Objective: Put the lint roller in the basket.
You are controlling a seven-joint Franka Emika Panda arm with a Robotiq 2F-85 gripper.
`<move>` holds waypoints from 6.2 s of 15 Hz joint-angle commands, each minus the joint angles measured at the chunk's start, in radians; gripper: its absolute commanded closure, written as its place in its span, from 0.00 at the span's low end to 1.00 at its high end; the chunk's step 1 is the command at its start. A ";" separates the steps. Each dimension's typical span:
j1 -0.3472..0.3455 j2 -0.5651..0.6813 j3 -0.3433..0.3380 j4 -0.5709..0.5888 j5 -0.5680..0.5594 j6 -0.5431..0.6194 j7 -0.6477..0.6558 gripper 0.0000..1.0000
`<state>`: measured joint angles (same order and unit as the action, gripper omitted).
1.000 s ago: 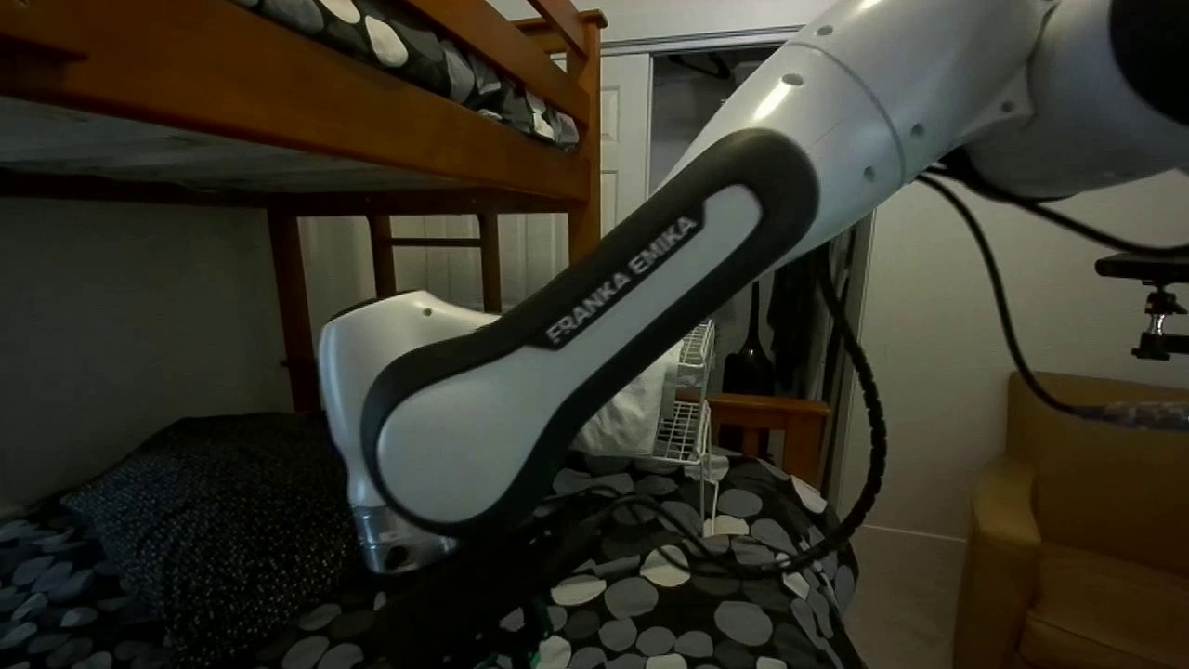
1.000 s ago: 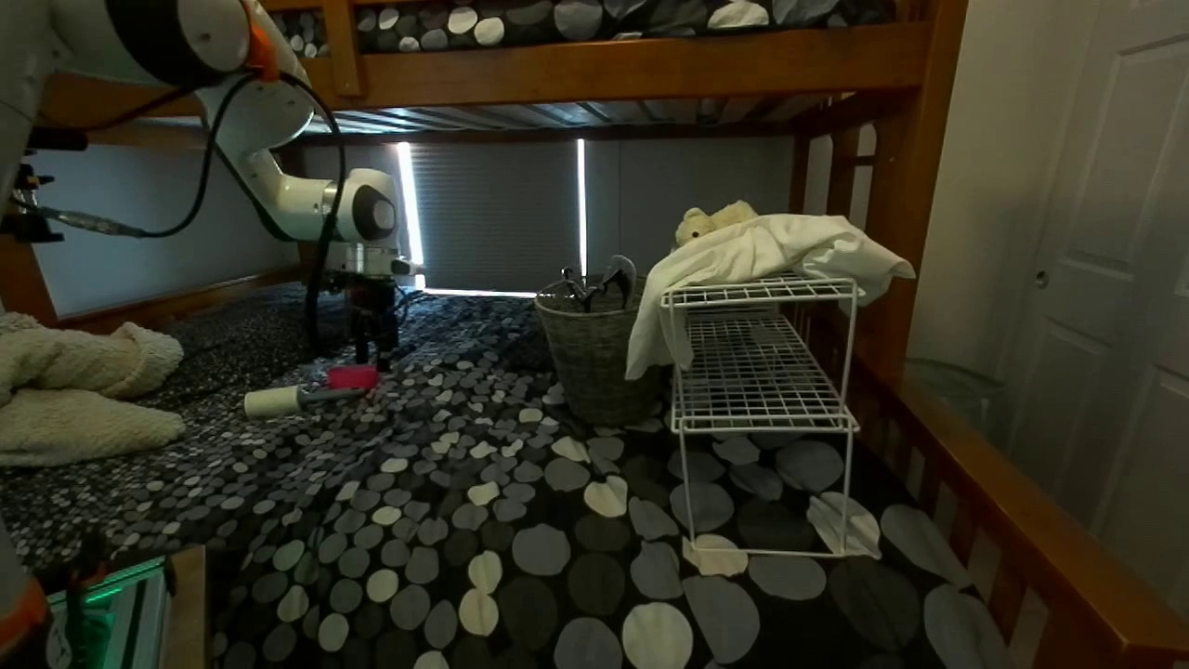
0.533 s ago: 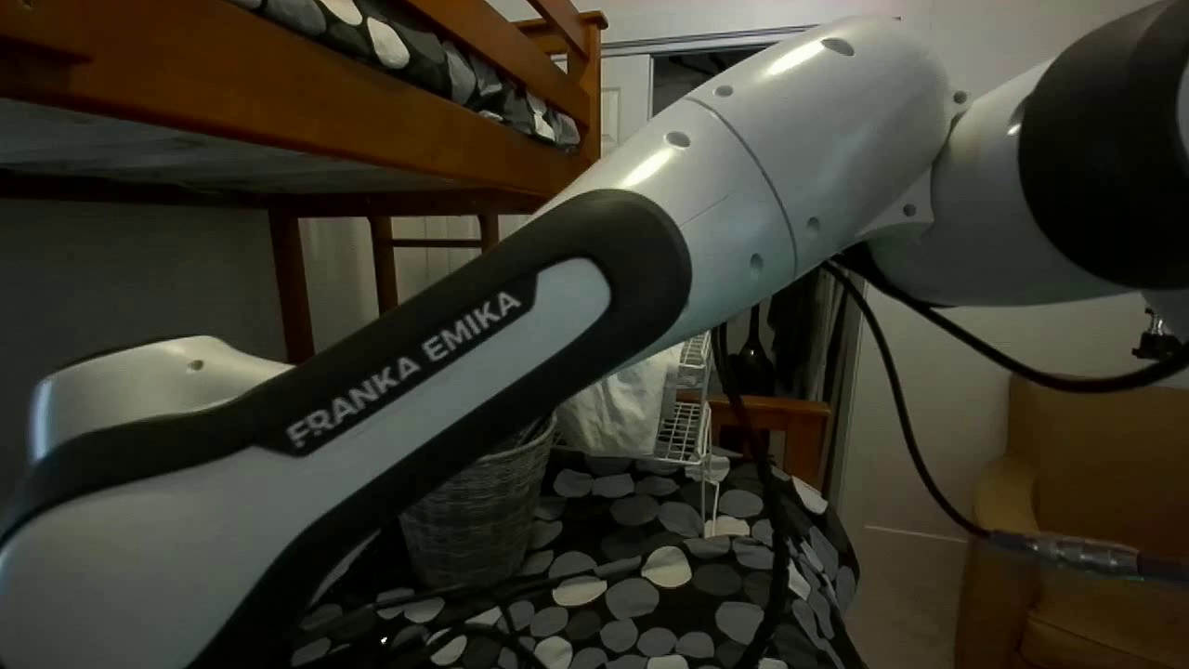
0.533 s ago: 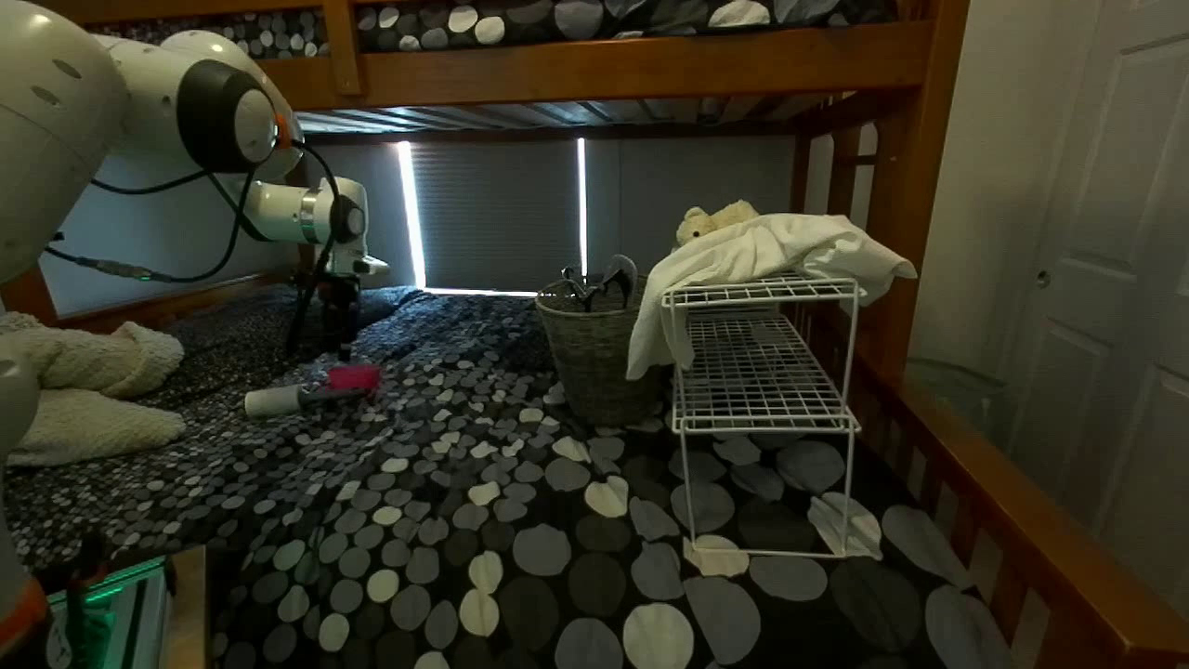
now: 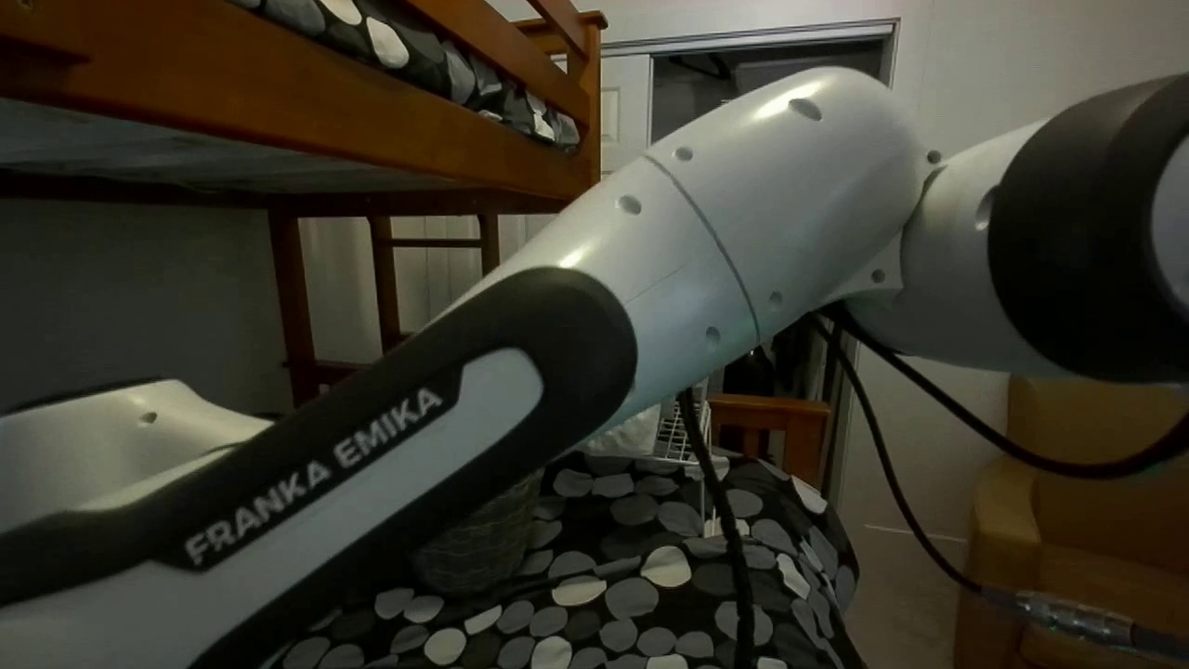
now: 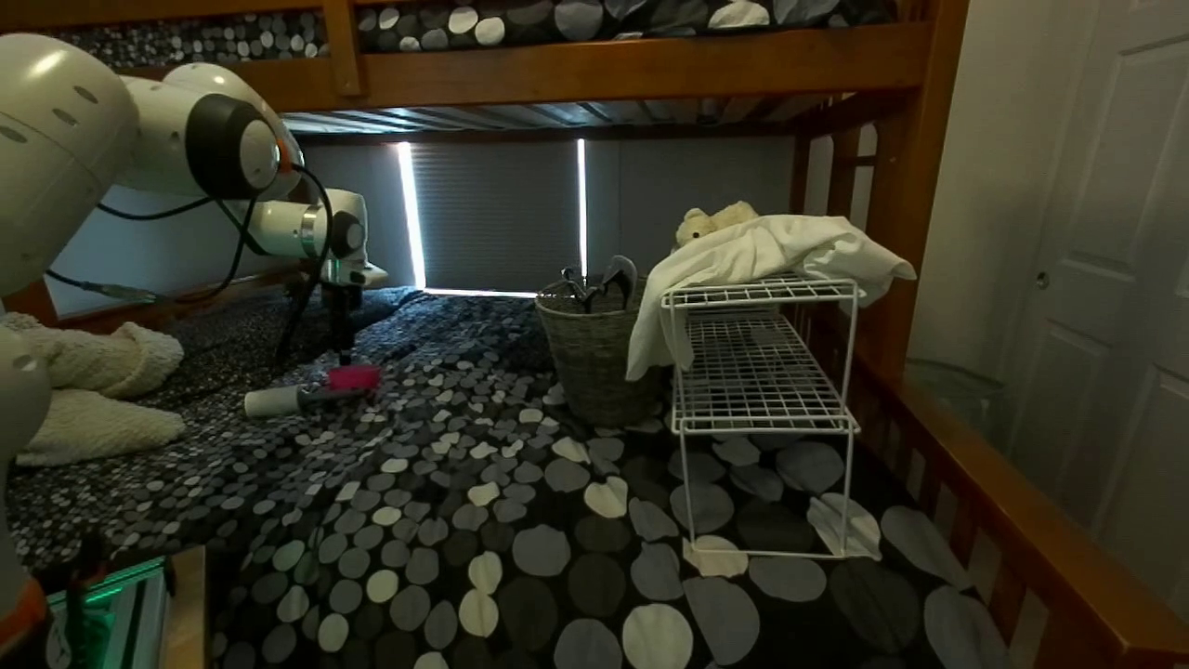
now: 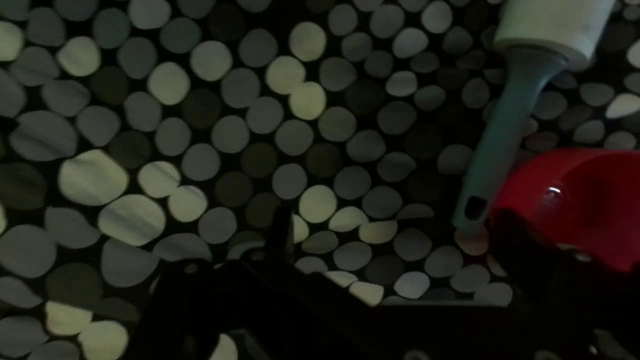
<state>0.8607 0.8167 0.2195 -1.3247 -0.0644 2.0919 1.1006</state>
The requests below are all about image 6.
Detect black pebble print bedspread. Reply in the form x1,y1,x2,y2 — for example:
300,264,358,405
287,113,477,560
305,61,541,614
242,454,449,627
3,284,1015,669

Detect pale yellow plush toy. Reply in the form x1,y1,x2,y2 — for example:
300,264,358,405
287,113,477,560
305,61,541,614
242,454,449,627
672,199,763,248

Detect thin black cable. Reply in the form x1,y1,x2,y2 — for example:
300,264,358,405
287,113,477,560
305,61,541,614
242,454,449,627
46,160,341,368

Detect white wire shelf rack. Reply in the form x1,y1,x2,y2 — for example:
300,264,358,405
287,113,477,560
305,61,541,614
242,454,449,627
659,277,890,566

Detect white cloth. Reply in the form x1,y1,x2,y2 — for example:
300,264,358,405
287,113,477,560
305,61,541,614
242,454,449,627
621,213,921,387

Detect grey window blind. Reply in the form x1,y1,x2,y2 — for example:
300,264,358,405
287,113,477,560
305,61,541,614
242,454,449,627
300,137,414,291
585,132,798,294
414,133,585,299

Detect woven wicker basket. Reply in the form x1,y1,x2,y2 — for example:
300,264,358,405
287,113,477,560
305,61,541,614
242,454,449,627
531,291,668,430

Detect green lit box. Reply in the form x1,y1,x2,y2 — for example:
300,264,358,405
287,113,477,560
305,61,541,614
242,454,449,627
43,555,176,669

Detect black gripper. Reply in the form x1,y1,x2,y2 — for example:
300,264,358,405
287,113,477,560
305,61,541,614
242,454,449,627
323,279,370,315

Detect translucent round bin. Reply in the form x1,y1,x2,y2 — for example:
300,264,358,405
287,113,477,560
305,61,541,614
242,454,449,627
901,353,1015,454

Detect white panel door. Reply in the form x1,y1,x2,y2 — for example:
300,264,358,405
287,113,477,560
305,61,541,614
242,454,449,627
988,0,1189,623

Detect pebble print mattress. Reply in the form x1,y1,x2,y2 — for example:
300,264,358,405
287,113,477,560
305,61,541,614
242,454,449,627
60,0,907,76

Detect brown wooden bunk bed frame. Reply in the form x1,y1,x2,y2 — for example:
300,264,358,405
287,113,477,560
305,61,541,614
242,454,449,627
0,0,1189,669

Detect dark items in basket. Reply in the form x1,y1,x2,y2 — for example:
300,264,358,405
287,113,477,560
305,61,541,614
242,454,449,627
544,252,647,315

